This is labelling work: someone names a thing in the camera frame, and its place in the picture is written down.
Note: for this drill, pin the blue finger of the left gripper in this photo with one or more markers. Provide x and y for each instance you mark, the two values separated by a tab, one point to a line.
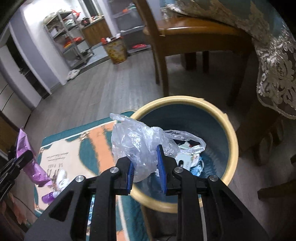
12	168

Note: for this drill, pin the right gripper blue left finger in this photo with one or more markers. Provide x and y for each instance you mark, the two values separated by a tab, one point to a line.
67	216

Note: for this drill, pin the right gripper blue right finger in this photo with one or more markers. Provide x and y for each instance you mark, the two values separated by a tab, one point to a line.
207	208

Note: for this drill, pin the purple plastic wrapper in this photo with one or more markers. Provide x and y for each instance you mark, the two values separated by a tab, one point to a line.
32	169

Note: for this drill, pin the clear plastic bag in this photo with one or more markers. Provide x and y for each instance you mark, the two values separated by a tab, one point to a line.
137	141

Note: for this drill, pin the blue glove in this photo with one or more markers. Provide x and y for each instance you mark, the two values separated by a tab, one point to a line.
198	169

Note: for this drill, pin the white medicine box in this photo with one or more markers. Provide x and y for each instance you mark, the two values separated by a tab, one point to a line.
188	161

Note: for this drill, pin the yellow rimmed teal trash bin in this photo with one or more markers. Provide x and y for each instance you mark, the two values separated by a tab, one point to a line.
200	118

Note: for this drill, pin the person's left hand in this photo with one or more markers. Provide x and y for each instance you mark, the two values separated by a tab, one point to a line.
11	210

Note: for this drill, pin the purple tube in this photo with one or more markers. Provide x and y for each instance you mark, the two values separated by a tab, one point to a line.
50	197

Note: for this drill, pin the white face mask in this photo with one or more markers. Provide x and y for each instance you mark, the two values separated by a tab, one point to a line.
62	181

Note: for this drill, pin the white refrigerator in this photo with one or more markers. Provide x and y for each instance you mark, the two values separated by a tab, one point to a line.
23	98

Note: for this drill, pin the teal orange patterned mat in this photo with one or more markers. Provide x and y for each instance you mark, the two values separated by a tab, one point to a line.
86	150

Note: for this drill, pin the white slippers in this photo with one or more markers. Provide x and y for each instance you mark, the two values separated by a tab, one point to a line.
72	74

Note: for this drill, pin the left metal shelf rack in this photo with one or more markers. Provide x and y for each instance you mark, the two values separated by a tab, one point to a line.
66	34

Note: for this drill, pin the metal shelf rack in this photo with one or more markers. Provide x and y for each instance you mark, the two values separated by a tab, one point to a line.
129	24
66	34

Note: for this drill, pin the wooden kitchen cabinet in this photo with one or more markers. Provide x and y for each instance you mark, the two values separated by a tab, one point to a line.
95	31

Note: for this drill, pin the floral patterned waste bin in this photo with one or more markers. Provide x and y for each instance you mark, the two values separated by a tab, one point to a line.
116	50

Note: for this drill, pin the teal lace tablecloth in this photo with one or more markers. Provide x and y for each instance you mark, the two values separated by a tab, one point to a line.
272	39

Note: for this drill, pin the wooden chair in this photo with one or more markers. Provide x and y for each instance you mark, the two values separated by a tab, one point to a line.
187	36

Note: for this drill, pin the right metal shelf rack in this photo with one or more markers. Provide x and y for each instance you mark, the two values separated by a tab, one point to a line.
129	24

